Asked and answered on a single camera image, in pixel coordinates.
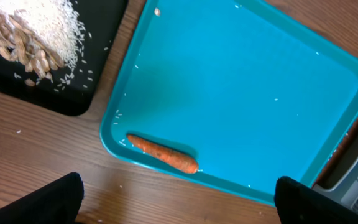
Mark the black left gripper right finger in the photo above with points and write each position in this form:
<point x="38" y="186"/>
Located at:
<point x="297" y="203"/>

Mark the rice and peanut pile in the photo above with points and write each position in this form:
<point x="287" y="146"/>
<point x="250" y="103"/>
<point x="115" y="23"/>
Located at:
<point x="49" y="41"/>

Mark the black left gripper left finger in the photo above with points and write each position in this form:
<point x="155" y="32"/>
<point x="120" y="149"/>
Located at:
<point x="57" y="202"/>

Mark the orange carrot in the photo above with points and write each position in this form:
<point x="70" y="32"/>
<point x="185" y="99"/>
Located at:
<point x="176" y="159"/>

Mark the black tray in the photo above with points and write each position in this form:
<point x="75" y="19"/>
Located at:
<point x="70" y="91"/>

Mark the teal plastic tray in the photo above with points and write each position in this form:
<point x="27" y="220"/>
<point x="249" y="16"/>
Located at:
<point x="249" y="93"/>

